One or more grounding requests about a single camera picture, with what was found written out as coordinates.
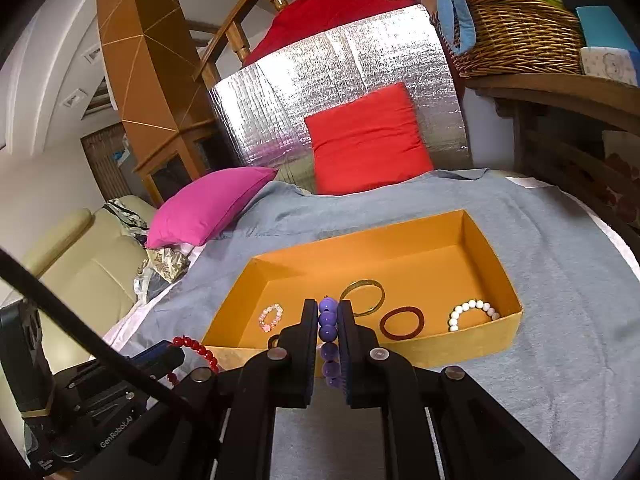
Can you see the wooden cabinet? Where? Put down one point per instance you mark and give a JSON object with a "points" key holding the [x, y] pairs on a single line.
{"points": [[135, 35]]}

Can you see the silver foil panel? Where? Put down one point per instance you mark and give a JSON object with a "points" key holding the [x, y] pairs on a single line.
{"points": [[280, 100]]}

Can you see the teal blue box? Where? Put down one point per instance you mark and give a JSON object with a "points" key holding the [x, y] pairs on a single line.
{"points": [[605, 25]]}

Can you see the black white patterned scarf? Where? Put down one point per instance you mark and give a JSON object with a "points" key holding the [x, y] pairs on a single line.
{"points": [[125, 215]]}

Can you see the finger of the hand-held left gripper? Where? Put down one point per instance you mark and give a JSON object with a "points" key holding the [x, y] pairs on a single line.
{"points": [[157, 355]]}

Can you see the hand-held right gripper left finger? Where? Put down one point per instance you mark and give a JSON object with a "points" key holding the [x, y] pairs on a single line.
{"points": [[315, 340]]}

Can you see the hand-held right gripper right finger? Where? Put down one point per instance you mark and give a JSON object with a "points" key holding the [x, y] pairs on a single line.
{"points": [[342, 345]]}

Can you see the wooden stair railing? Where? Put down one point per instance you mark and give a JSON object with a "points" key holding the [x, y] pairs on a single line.
{"points": [[240, 25]]}

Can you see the dark red bangle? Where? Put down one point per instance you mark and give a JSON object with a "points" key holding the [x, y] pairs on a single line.
{"points": [[400, 337]]}

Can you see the blue cloth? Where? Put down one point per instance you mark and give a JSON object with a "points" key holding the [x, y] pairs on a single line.
{"points": [[450, 5]]}

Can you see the beige patterned bag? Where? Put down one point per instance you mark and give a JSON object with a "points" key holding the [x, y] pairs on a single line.
{"points": [[167, 262]]}

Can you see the magenta pillow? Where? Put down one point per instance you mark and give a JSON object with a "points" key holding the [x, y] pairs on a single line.
{"points": [[200, 210]]}

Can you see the grey blanket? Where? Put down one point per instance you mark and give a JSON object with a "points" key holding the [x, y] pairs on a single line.
{"points": [[550, 360]]}

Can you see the beige leather sofa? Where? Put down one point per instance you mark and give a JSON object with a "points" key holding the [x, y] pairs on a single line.
{"points": [[85, 270]]}

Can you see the pale pink sheet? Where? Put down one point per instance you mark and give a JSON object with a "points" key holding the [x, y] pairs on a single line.
{"points": [[130, 320]]}

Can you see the orange cardboard box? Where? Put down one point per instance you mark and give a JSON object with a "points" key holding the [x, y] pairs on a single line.
{"points": [[400, 260]]}

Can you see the red pillow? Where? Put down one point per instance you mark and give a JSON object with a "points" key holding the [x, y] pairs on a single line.
{"points": [[365, 145]]}

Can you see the white patterned box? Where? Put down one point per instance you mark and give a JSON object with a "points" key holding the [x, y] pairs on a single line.
{"points": [[607, 65]]}

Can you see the wicker basket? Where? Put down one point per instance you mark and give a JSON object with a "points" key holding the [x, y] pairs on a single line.
{"points": [[520, 35]]}

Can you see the wooden table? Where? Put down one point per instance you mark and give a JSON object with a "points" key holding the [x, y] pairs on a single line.
{"points": [[550, 90]]}

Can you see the metal bangle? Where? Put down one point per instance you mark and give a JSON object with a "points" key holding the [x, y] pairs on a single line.
{"points": [[362, 283]]}

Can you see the brown woven blind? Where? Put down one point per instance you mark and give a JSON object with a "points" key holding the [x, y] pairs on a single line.
{"points": [[100, 160]]}

